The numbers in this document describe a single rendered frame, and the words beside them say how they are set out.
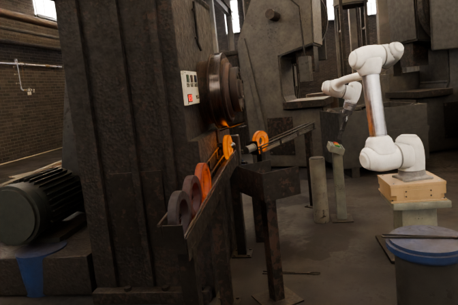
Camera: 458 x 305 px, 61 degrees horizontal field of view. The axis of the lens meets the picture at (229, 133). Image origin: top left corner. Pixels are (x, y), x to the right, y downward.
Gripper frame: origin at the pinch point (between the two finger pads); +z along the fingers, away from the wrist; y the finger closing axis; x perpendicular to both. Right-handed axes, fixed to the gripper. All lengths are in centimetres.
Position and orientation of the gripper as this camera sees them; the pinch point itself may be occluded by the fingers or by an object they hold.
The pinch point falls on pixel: (340, 135)
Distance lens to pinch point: 307.5
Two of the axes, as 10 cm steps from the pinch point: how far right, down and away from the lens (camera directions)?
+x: 9.6, 2.6, -1.3
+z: -2.4, 9.6, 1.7
